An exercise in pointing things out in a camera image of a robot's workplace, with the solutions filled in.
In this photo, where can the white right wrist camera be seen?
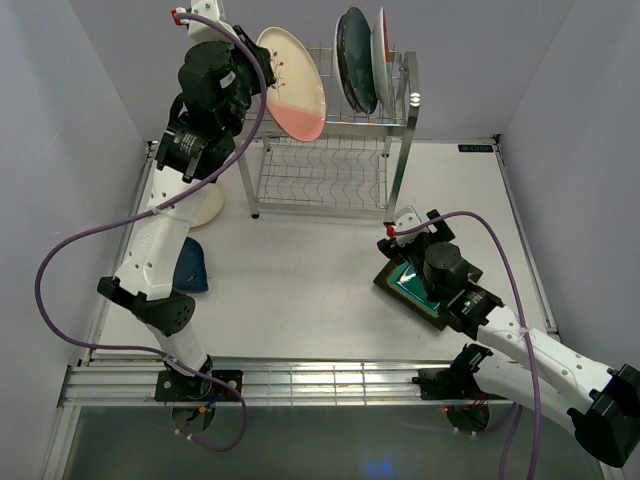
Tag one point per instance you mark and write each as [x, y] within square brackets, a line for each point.
[405, 227]

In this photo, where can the dark blue leaf-shaped dish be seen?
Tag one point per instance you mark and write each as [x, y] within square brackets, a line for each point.
[190, 274]

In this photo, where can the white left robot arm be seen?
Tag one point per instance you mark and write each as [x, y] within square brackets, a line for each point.
[218, 81]

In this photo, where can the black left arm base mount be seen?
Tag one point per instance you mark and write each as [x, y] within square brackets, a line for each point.
[172, 386]

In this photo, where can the cream and pink plate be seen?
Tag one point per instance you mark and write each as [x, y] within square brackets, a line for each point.
[296, 101]

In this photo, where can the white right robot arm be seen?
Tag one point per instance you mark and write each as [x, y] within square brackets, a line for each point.
[596, 403]

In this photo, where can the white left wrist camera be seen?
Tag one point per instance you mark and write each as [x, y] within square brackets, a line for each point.
[197, 32]

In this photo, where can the white plate green red rim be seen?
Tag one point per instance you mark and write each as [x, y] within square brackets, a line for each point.
[338, 65]

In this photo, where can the right corner table label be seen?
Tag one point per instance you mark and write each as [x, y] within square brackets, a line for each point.
[475, 148]

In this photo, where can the cream round plate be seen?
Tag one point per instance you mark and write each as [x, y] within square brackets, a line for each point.
[211, 206]

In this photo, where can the red and teal floral plate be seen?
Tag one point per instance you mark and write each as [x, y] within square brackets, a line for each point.
[381, 60]

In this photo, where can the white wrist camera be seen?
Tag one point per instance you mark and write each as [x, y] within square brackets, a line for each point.
[197, 32]
[405, 227]

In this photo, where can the dark teal floral plate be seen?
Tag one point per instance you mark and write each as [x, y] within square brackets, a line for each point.
[357, 51]

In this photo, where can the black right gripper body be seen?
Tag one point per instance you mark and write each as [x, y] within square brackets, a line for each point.
[414, 253]

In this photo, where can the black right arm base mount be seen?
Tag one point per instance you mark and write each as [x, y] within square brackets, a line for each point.
[445, 384]

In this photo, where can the two-tier steel dish rack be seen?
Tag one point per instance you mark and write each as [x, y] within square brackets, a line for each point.
[355, 168]

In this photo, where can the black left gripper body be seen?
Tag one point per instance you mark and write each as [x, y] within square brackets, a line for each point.
[249, 84]

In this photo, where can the green square plate dark rim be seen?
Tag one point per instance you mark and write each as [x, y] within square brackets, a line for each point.
[405, 285]

